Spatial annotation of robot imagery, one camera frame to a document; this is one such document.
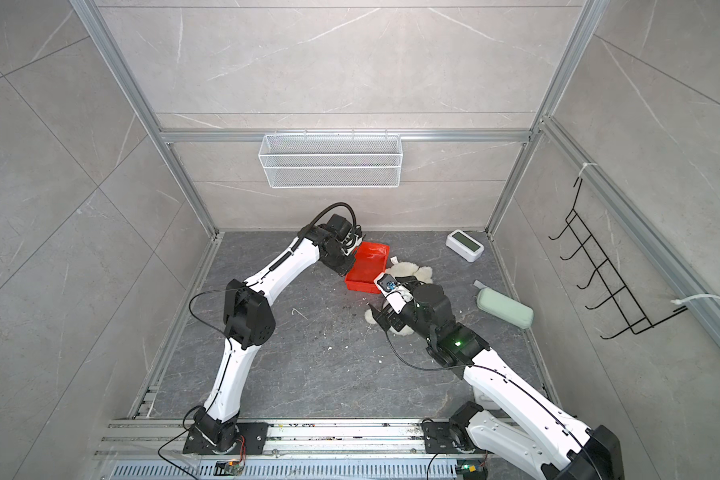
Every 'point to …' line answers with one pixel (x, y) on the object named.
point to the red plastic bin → (370, 260)
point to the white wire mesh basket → (330, 160)
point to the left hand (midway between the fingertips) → (347, 260)
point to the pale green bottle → (502, 306)
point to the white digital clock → (465, 246)
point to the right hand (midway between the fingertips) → (386, 287)
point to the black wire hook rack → (635, 318)
